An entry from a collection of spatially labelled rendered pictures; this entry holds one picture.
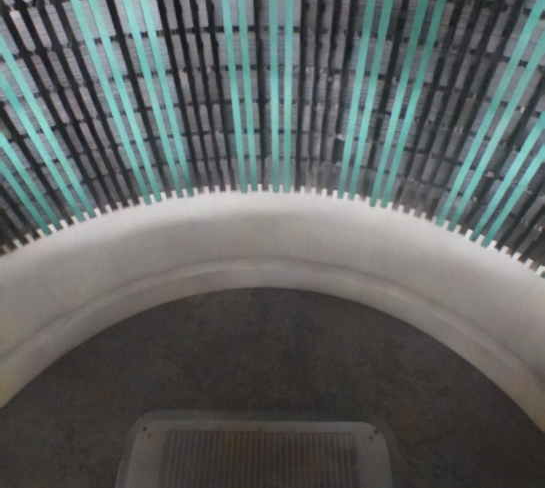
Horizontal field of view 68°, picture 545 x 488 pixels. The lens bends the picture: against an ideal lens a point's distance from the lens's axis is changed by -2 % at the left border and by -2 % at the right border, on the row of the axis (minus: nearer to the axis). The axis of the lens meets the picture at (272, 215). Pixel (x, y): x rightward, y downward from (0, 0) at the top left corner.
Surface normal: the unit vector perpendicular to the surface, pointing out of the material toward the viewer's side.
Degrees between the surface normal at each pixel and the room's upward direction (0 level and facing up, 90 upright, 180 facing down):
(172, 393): 0
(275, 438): 0
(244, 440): 0
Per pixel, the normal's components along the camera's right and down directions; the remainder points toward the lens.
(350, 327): -0.02, -0.64
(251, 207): 0.00, 0.77
